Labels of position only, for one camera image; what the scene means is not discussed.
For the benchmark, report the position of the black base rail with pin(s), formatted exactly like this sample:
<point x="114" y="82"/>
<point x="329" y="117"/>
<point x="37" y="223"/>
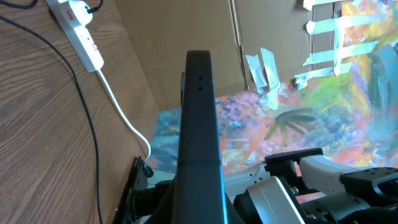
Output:
<point x="129" y="209"/>

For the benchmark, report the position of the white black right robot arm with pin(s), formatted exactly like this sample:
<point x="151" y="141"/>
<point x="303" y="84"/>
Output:
<point x="307" y="187"/>

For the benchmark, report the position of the white tape strips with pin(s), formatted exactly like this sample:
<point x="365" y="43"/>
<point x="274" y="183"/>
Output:
<point x="298" y="41"/>

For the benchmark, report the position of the white charger plug adapter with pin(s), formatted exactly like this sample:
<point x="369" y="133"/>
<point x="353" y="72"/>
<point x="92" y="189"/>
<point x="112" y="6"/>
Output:
<point x="76" y="13"/>

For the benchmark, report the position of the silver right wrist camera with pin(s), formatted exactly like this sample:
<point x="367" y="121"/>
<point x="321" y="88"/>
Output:
<point x="273" y="203"/>

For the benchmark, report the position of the white power strip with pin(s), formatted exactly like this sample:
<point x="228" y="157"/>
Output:
<point x="80" y="39"/>

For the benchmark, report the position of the blue Samsung Galaxy smartphone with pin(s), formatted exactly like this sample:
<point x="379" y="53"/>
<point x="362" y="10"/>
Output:
<point x="199" y="195"/>

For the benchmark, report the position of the colourful painted sheet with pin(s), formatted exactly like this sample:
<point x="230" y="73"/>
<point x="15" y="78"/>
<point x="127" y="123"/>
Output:
<point x="352" y="117"/>

